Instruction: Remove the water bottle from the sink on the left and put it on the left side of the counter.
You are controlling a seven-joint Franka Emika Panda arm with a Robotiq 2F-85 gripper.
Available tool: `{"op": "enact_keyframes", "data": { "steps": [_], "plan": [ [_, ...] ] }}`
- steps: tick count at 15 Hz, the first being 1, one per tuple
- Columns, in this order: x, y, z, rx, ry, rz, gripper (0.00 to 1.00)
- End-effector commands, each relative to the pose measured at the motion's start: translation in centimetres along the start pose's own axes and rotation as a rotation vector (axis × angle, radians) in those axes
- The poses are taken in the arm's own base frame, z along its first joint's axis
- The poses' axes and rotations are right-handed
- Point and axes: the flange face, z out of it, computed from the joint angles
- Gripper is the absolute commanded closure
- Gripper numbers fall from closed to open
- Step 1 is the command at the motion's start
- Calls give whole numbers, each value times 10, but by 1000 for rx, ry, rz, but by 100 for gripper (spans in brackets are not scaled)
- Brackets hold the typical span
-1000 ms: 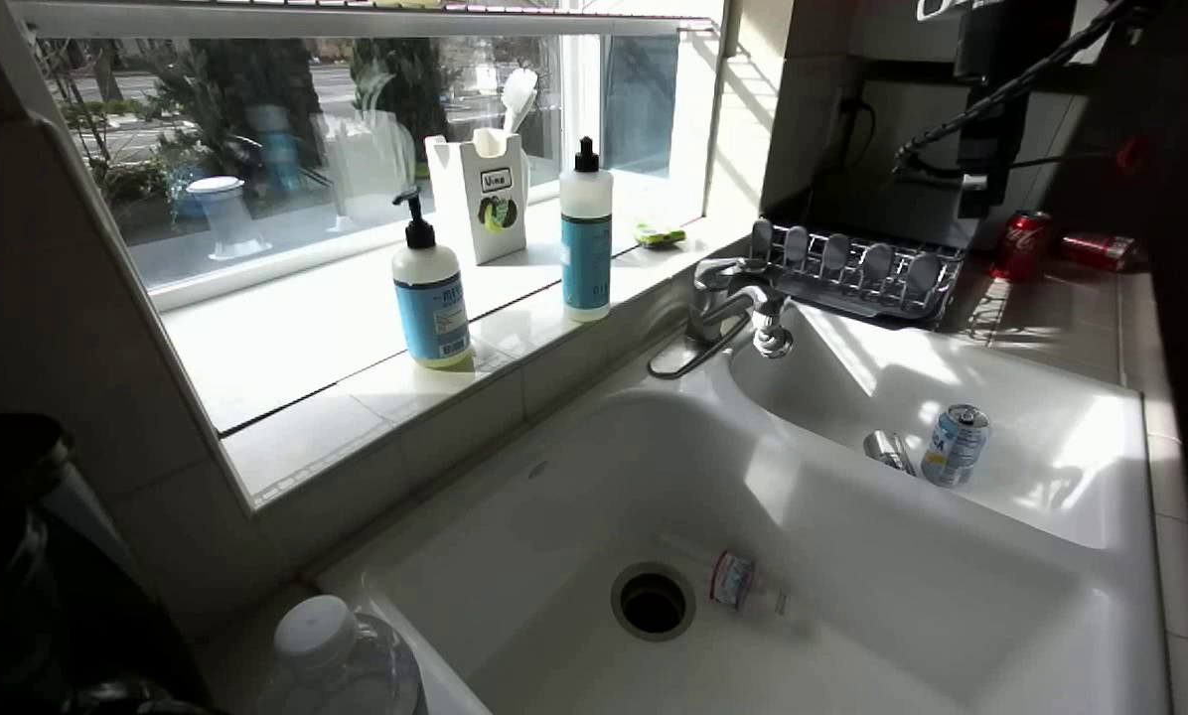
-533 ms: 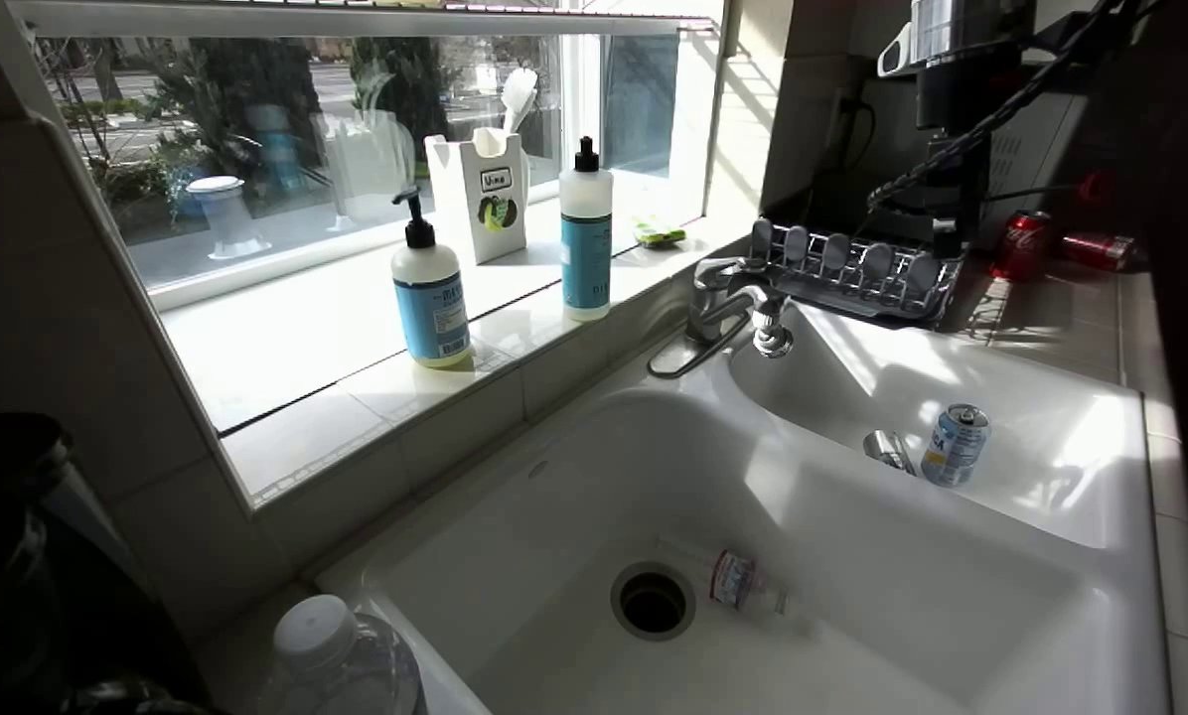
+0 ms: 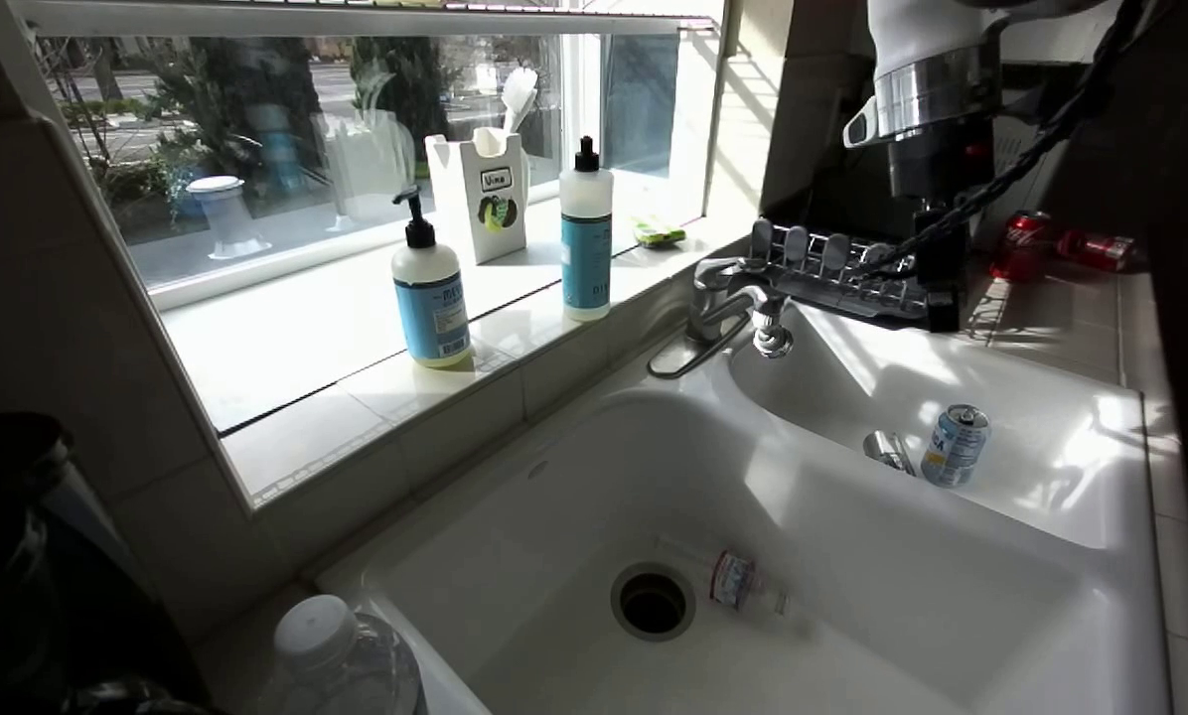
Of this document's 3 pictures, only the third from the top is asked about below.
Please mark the blue hanging cloth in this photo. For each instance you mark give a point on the blue hanging cloth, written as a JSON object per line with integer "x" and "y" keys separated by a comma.
{"x": 640, "y": 101}

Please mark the metal utensil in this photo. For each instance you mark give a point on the metal utensil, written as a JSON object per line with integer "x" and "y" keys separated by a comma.
{"x": 886, "y": 450}

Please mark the white framed window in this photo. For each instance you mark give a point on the white framed window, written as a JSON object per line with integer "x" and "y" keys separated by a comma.
{"x": 355, "y": 119}

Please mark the dish soap bottle blue label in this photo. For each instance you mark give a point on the dish soap bottle blue label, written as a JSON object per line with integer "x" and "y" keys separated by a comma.
{"x": 584, "y": 239}

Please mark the black rack with clips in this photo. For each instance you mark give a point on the black rack with clips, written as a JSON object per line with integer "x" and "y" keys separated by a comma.
{"x": 835, "y": 270}

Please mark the red metal object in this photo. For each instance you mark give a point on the red metal object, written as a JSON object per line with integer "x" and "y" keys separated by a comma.
{"x": 1064, "y": 245}

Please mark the white double sink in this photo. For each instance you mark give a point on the white double sink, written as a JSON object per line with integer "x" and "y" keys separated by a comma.
{"x": 854, "y": 620}

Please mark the chrome sink faucet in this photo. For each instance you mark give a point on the chrome sink faucet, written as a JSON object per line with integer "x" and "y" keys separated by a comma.
{"x": 727, "y": 315}

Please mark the round metal sink drain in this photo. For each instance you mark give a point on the round metal sink drain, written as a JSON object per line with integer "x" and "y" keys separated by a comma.
{"x": 654, "y": 603}

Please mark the small clear plastic water bottle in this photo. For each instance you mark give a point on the small clear plastic water bottle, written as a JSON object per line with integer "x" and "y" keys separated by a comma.
{"x": 738, "y": 582}

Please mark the white brush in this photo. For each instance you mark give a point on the white brush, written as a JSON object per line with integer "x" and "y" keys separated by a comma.
{"x": 509, "y": 105}

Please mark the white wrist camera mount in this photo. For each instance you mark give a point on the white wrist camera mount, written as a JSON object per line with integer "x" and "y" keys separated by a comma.
{"x": 872, "y": 119}

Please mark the pump soap bottle blue label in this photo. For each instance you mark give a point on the pump soap bottle blue label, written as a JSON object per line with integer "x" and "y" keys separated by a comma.
{"x": 432, "y": 304}

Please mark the white cardboard carton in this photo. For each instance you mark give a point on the white cardboard carton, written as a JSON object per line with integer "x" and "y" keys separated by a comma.
{"x": 488, "y": 199}

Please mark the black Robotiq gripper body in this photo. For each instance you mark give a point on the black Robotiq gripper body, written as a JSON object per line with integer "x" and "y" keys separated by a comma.
{"x": 934, "y": 186}

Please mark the white pedestal planter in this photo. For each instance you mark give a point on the white pedestal planter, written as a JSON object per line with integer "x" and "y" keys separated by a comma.
{"x": 224, "y": 213}

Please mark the large clear bottle white cap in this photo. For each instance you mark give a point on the large clear bottle white cap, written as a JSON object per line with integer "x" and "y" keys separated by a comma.
{"x": 341, "y": 660}

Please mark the small green object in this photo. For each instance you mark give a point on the small green object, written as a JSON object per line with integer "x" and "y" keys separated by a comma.
{"x": 662, "y": 239}

